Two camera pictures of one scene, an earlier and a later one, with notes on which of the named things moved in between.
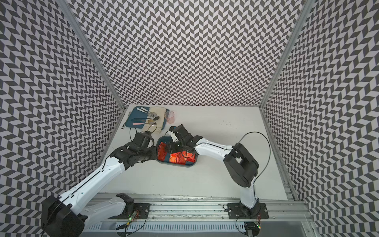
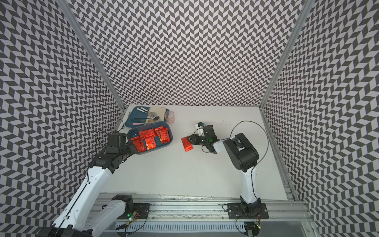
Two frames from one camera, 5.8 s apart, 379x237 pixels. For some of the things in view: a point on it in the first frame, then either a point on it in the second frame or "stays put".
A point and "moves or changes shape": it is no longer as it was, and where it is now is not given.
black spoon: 154,118 stays put
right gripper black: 172,149 → 194,138
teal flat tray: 137,117 stays put
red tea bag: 185,156 moves or changes shape
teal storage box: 164,154 → 134,132
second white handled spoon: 149,112 stays put
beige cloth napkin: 155,119 stays put
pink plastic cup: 170,116 stays put
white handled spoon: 151,113 stays put
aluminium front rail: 283,207 stays put
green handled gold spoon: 150,121 stays put
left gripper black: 154,149 → 128,145
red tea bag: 179,158 → 163,134
